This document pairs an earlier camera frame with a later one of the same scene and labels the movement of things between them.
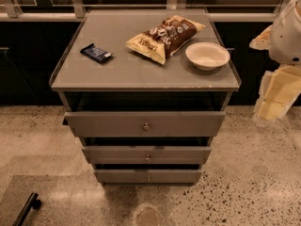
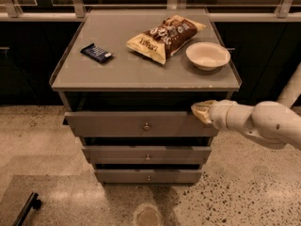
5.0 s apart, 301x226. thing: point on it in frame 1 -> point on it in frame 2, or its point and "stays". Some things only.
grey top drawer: (146, 124) stays
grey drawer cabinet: (147, 90) stays
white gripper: (287, 42) -> (219, 112)
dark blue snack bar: (96, 53) stays
